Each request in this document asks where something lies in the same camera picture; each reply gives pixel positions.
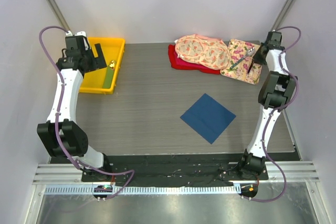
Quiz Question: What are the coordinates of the blue paper napkin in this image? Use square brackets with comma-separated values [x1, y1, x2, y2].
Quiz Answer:
[180, 93, 236, 144]

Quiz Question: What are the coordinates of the iridescent rainbow knife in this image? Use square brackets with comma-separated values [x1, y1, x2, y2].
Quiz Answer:
[247, 61, 254, 74]

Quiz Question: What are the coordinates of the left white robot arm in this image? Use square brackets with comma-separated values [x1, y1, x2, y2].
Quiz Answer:
[37, 31, 112, 182]

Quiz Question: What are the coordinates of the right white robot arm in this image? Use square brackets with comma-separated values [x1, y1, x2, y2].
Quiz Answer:
[236, 30, 298, 179]

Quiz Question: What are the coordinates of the yellow plastic bin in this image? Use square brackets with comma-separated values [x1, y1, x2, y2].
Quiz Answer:
[79, 37, 125, 94]

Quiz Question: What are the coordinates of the green gold-tipped utensil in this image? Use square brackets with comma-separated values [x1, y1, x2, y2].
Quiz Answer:
[102, 60, 116, 89]

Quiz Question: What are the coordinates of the floral yellow placemat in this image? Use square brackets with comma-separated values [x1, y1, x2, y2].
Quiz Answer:
[220, 39, 262, 84]

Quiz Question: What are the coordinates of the floral round mesh cover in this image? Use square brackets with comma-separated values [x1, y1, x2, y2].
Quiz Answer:
[174, 34, 230, 70]

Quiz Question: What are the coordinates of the red folded cloth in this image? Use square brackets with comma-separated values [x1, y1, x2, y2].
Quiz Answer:
[168, 45, 220, 75]

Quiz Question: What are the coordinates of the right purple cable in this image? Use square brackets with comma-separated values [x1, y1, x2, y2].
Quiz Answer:
[250, 26, 302, 202]

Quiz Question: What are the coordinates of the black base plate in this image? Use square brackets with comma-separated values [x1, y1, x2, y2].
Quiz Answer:
[81, 154, 269, 183]

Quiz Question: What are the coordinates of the white slotted cable duct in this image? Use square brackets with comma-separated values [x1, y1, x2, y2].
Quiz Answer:
[45, 184, 241, 196]

